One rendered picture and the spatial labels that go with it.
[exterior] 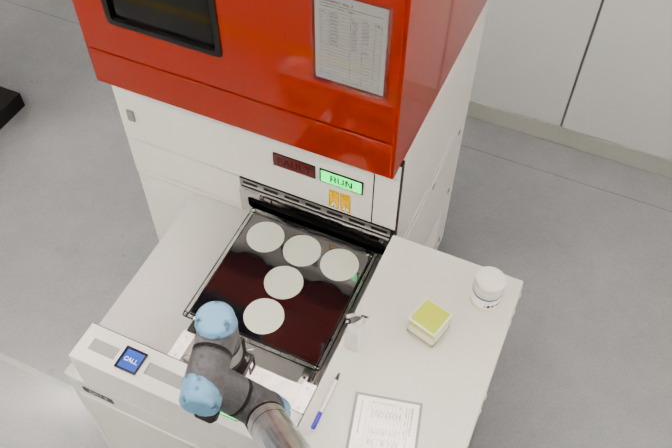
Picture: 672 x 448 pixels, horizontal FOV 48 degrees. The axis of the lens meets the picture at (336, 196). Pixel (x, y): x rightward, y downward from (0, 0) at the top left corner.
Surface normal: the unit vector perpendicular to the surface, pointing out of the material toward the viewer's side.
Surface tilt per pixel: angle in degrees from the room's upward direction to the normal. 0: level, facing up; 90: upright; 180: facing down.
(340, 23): 90
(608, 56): 90
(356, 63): 90
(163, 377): 0
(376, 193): 90
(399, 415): 0
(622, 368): 0
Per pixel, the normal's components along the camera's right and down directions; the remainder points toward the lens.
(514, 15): -0.41, 0.71
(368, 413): 0.00, -0.63
